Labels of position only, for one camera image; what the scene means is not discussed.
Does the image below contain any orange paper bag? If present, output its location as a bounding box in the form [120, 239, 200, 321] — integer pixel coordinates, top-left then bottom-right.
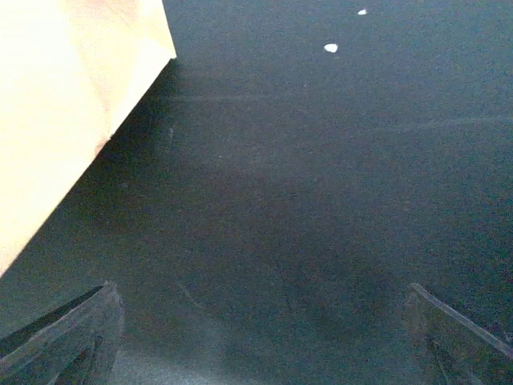
[1, 1, 176, 270]

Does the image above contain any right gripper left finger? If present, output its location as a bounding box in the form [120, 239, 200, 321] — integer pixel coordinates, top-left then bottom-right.
[1, 282, 124, 384]

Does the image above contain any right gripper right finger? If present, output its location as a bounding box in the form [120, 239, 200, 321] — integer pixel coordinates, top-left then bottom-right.
[404, 283, 512, 384]

